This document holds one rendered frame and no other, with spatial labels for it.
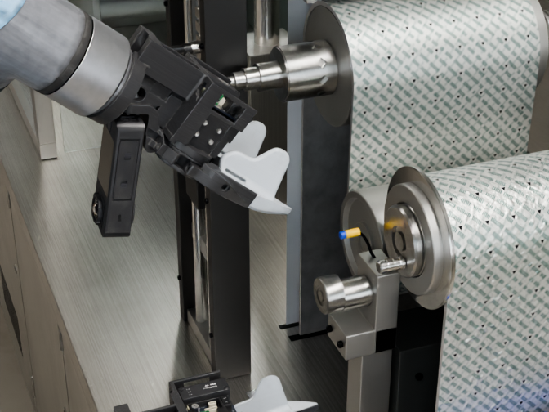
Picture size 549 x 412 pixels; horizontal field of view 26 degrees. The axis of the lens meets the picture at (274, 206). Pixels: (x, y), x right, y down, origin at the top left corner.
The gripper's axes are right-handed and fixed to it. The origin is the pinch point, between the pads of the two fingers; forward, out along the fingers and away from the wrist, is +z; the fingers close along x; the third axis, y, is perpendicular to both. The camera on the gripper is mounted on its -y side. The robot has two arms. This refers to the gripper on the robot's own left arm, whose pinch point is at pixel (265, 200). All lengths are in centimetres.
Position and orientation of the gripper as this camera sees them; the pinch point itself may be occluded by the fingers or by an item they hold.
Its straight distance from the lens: 110.2
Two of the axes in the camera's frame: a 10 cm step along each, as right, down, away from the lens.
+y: 6.0, -7.8, -1.9
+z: 7.2, 4.2, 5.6
